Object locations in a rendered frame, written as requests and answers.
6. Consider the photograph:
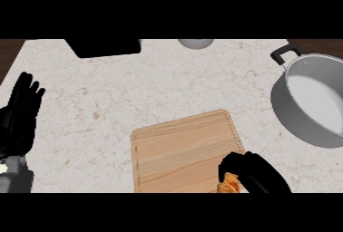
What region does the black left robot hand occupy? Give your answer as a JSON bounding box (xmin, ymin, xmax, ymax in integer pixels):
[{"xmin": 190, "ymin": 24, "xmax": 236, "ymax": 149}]
[{"xmin": 0, "ymin": 72, "xmax": 47, "ymax": 159}]

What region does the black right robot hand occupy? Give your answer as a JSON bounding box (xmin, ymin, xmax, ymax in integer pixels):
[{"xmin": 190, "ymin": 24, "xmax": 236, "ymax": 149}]
[{"xmin": 217, "ymin": 150, "xmax": 292, "ymax": 194}]

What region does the golden brown croissant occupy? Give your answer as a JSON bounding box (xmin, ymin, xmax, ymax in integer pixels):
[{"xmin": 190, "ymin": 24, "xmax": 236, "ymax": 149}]
[{"xmin": 216, "ymin": 172, "xmax": 242, "ymax": 194}]

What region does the wooden cutting board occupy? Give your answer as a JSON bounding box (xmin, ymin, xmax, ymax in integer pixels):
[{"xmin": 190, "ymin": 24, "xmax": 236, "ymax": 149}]
[{"xmin": 130, "ymin": 109, "xmax": 247, "ymax": 194}]

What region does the grey metal pot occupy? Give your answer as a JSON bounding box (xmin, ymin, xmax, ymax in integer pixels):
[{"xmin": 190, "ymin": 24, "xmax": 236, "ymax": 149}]
[{"xmin": 269, "ymin": 43, "xmax": 343, "ymax": 150}]

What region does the black flat appliance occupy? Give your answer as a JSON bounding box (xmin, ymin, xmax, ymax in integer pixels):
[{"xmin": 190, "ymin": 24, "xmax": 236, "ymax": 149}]
[{"xmin": 63, "ymin": 39, "xmax": 142, "ymax": 59}]

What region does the grey round object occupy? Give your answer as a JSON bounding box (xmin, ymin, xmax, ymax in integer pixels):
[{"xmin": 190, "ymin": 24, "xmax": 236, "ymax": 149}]
[{"xmin": 177, "ymin": 39, "xmax": 214, "ymax": 51}]

